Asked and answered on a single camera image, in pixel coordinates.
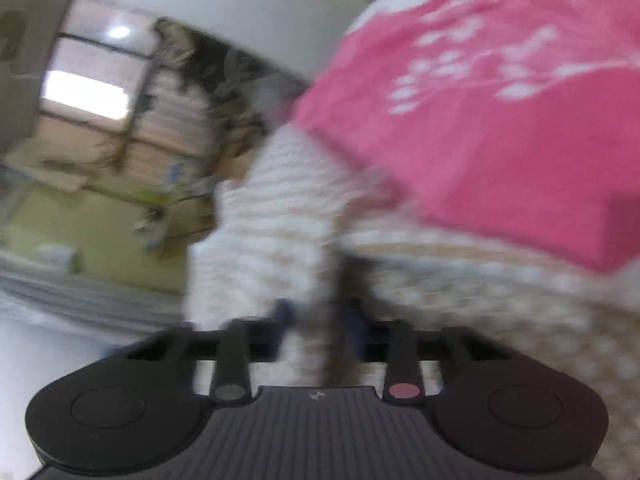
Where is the grey curtain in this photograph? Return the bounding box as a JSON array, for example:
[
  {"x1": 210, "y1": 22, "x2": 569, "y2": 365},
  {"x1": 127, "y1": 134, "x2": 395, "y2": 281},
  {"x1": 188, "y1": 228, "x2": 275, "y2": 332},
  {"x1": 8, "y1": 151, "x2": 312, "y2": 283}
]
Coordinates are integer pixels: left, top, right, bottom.
[{"x1": 1, "y1": 250, "x2": 183, "y2": 340}]

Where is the white electric fan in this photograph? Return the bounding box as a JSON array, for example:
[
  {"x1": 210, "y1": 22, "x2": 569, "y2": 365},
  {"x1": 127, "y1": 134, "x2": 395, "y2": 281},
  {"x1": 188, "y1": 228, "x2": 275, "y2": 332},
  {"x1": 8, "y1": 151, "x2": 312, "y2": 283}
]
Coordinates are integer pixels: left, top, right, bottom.
[{"x1": 222, "y1": 47, "x2": 300, "y2": 105}]

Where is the beige white houndstooth cardigan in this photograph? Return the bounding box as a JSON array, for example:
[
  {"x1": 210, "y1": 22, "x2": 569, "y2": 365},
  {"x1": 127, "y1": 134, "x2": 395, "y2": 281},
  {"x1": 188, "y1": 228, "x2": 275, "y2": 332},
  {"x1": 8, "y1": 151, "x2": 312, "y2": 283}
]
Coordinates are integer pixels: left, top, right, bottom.
[{"x1": 184, "y1": 126, "x2": 639, "y2": 479}]

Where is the pink floral fleece blanket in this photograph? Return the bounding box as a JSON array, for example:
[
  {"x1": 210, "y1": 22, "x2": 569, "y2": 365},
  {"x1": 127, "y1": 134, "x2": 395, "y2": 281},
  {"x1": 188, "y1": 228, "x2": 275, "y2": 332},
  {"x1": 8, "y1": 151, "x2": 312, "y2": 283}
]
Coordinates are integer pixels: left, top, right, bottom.
[{"x1": 294, "y1": 0, "x2": 639, "y2": 273}]

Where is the cluttered white side table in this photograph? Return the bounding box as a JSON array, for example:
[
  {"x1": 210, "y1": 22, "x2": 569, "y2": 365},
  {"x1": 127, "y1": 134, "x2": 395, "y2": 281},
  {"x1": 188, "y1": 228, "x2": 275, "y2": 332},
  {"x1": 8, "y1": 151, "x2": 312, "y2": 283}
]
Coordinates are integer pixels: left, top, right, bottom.
[{"x1": 134, "y1": 158, "x2": 219, "y2": 254}]

